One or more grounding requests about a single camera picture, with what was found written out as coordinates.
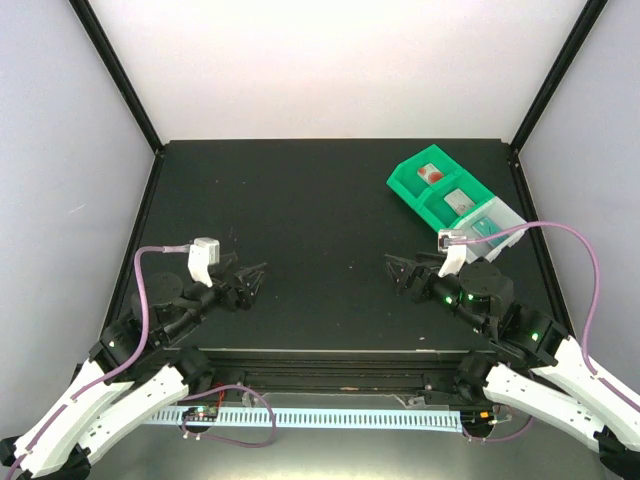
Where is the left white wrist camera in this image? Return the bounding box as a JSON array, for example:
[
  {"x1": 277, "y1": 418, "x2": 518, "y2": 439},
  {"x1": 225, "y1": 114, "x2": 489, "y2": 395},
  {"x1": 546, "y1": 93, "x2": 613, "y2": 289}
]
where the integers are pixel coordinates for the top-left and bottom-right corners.
[{"x1": 187, "y1": 237, "x2": 220, "y2": 288}]

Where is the black front rail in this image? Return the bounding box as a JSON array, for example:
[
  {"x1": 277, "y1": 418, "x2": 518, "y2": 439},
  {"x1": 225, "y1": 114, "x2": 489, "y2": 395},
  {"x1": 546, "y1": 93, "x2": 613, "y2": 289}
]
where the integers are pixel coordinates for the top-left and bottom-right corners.
[{"x1": 195, "y1": 348, "x2": 470, "y2": 395}]

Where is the clear white bin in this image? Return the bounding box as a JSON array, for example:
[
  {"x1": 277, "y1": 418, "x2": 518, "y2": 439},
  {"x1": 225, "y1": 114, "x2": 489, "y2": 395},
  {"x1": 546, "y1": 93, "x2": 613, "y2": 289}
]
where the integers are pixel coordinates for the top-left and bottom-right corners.
[{"x1": 452, "y1": 196, "x2": 525, "y2": 263}]

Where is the white card in bin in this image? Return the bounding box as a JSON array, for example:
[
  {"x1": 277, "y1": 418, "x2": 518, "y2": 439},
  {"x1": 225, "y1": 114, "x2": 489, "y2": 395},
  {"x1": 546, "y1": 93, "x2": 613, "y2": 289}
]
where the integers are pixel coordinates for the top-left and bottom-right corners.
[{"x1": 444, "y1": 189, "x2": 475, "y2": 216}]

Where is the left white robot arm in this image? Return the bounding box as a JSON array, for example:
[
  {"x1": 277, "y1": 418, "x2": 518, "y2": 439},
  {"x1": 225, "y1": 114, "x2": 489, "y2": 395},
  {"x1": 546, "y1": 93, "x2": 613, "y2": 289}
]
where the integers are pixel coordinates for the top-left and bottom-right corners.
[{"x1": 1, "y1": 238, "x2": 265, "y2": 479}]

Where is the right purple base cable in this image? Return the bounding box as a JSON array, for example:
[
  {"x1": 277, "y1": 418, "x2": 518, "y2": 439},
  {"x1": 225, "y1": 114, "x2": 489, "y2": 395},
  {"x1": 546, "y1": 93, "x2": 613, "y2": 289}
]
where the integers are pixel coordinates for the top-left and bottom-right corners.
[{"x1": 460, "y1": 412, "x2": 536, "y2": 445}]

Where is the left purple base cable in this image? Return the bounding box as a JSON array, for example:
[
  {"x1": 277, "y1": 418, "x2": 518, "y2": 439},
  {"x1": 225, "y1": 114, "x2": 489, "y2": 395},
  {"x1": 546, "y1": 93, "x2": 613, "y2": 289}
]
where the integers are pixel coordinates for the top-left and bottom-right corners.
[{"x1": 179, "y1": 383, "x2": 277, "y2": 449}]

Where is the left small circuit board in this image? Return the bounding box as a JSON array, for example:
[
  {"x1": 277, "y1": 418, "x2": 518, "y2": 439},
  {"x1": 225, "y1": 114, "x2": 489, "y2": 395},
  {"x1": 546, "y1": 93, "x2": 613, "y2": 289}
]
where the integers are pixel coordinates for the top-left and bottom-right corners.
[{"x1": 182, "y1": 406, "x2": 219, "y2": 422}]

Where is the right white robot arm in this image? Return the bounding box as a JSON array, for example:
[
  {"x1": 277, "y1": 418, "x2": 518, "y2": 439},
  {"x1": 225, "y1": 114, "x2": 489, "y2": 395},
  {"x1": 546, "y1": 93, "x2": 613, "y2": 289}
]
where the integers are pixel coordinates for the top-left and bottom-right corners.
[{"x1": 385, "y1": 254, "x2": 639, "y2": 479}]

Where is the left black frame post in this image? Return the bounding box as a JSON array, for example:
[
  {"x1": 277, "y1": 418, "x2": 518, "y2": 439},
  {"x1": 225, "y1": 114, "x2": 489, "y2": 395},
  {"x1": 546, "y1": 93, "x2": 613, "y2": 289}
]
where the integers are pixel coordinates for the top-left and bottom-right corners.
[{"x1": 69, "y1": 0, "x2": 164, "y2": 155}]

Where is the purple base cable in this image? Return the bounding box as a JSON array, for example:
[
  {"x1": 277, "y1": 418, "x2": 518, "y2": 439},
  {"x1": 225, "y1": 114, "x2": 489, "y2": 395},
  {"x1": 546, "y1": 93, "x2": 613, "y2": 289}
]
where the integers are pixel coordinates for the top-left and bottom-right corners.
[
  {"x1": 460, "y1": 412, "x2": 536, "y2": 445},
  {"x1": 179, "y1": 383, "x2": 277, "y2": 449}
]

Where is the red dot card in bin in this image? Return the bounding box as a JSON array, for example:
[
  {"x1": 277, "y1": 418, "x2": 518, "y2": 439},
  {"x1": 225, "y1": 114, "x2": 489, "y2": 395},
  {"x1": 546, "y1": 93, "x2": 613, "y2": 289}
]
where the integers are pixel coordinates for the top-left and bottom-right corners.
[{"x1": 417, "y1": 163, "x2": 444, "y2": 185}]

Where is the white slotted cable duct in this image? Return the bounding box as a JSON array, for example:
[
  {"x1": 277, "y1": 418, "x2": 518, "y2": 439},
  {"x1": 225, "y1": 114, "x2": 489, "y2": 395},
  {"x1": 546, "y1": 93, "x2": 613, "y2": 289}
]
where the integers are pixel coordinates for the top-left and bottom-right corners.
[{"x1": 145, "y1": 406, "x2": 462, "y2": 433}]

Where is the right black frame post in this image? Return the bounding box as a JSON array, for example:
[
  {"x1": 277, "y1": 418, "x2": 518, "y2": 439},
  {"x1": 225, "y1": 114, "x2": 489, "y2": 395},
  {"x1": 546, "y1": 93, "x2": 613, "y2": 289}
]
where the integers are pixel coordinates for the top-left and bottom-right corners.
[{"x1": 510, "y1": 0, "x2": 608, "y2": 153}]

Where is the teal card in bin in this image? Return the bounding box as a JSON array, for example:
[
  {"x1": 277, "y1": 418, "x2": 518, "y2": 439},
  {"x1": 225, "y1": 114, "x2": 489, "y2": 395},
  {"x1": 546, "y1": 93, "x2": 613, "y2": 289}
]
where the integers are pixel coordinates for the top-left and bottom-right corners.
[{"x1": 472, "y1": 217, "x2": 507, "y2": 248}]

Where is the black frame post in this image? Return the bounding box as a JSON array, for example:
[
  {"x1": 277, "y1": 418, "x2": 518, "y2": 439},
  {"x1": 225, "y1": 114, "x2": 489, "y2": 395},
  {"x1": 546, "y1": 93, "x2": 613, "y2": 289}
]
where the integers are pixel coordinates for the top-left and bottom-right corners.
[
  {"x1": 69, "y1": 0, "x2": 164, "y2": 155},
  {"x1": 510, "y1": 0, "x2": 608, "y2": 153}
]

